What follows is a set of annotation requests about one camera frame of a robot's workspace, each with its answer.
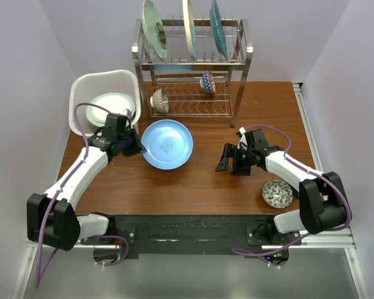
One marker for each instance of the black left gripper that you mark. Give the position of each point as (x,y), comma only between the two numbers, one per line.
(137,147)

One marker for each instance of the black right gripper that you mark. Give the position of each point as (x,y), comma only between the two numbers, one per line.
(229,151)

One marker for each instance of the white scalloped plate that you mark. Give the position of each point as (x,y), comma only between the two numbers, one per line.
(132,104)

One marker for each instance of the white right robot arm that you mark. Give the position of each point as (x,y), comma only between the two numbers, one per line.
(323,203)

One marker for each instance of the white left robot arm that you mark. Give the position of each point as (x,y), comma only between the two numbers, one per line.
(51,217)

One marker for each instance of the white plastic bin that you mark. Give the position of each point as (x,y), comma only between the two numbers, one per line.
(89,86)

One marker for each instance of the grey patterned bowl in rack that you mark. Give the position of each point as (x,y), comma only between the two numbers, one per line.
(159,101)

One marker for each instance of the floral patterned small bowl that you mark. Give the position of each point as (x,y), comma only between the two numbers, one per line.
(277,193)

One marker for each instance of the blue zigzag patterned bowl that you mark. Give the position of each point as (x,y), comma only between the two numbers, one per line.
(207,82)

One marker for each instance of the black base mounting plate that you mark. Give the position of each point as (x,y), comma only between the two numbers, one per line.
(198,234)

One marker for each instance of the stainless steel dish rack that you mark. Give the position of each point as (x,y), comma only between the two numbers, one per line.
(179,75)

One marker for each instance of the light green plate in rack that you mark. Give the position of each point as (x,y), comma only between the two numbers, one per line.
(154,30)

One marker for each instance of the cream rimmed plate in rack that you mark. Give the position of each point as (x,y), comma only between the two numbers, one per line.
(189,28)

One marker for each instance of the teal plate in rack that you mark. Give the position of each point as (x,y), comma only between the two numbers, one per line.
(217,29)

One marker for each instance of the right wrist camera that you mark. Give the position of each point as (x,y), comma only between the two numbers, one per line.
(241,135)

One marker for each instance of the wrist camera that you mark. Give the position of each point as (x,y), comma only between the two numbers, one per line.
(130,114)
(241,135)

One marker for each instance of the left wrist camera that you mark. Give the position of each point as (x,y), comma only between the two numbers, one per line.
(130,114)

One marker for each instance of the aluminium frame rail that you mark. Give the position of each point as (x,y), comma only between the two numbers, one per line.
(342,239)

